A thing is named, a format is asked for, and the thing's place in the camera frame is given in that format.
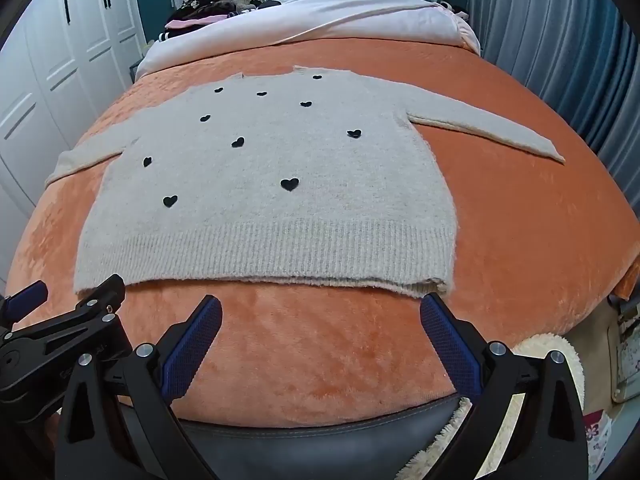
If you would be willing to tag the orange plush blanket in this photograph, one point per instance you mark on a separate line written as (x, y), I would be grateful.
(310, 350)

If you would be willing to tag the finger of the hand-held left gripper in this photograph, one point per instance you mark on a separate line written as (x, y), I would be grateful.
(27, 300)
(102, 297)

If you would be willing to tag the white wardrobe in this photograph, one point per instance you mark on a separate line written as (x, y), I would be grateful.
(55, 70)

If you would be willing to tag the pile of dark clothes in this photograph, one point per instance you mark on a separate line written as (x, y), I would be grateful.
(210, 5)

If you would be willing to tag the pink floral bag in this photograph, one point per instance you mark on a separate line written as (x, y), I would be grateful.
(597, 435)

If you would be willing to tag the white fluffy rug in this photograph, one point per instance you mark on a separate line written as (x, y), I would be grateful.
(545, 342)

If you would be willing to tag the beige sweater with black hearts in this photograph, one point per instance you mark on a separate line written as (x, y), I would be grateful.
(280, 200)

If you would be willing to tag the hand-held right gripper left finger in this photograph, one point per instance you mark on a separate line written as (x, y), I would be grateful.
(195, 340)

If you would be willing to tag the white duvet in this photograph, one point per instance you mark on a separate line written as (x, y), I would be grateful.
(360, 17)

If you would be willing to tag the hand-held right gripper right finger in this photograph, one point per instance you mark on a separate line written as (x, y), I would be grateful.
(450, 340)

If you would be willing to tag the grey-blue curtain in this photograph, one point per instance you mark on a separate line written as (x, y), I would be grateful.
(560, 35)

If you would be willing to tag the dark grey bed frame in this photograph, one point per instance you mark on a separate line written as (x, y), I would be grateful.
(320, 450)

